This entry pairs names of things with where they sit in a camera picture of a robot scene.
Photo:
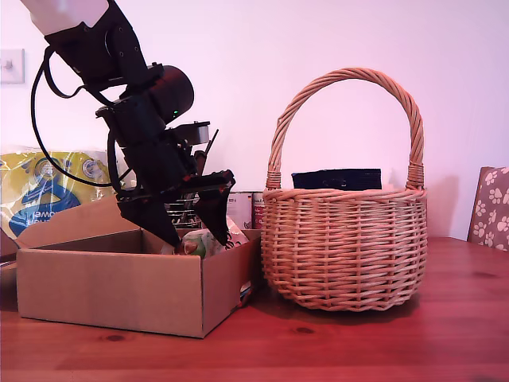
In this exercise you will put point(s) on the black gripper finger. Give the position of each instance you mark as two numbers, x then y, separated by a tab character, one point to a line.
214	211
153	219

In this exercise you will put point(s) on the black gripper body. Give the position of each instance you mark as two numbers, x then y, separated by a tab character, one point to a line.
159	171

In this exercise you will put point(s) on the white green egg bag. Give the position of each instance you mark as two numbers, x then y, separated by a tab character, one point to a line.
203	242

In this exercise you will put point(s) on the dark blue egg bag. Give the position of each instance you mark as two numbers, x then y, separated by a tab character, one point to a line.
338	179

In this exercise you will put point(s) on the open brown cardboard box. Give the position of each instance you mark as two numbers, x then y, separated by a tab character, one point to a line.
107	286

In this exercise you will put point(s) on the tin can white label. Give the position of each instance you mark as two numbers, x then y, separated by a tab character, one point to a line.
240	211

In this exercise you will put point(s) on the tin can red label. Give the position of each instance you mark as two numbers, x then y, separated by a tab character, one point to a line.
258	211

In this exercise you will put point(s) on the thin black stick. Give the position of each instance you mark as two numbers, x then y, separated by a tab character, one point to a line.
214	139

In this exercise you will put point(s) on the blue white card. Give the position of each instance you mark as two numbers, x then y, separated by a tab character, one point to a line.
245	294

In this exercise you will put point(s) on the yellow blue kitchen towel pack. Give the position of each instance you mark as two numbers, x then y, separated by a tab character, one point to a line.
36	191

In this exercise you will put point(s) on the paw print chair back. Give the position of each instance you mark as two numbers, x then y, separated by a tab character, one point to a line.
491	207

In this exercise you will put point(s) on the white wall light switch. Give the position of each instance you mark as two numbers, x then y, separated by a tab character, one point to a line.
12	65

